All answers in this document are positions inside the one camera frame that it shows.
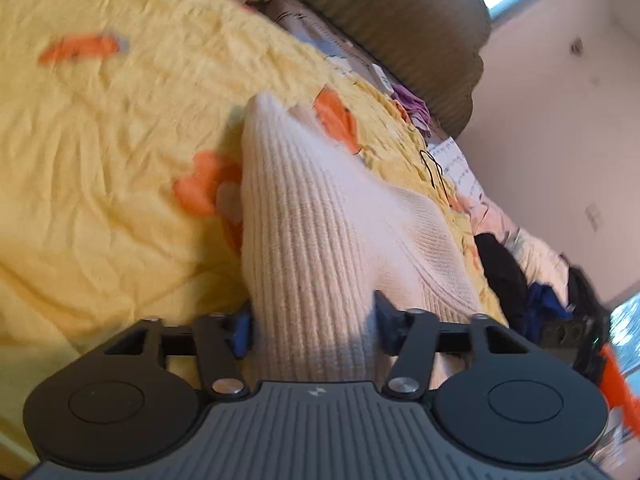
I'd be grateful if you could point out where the pink knit sweater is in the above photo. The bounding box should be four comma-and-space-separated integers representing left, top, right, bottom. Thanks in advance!
241, 93, 483, 382

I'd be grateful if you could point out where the blue garment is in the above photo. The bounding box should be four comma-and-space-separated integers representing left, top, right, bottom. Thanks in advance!
521, 282, 573, 344

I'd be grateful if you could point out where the black garment pile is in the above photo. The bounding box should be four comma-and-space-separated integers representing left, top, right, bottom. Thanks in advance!
474, 233, 528, 333

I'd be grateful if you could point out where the yellow carrot print bedsheet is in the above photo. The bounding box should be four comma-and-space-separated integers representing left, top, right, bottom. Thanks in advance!
1, 0, 501, 478

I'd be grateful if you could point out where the purple cloth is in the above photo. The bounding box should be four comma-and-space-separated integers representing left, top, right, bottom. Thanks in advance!
392, 84, 432, 138

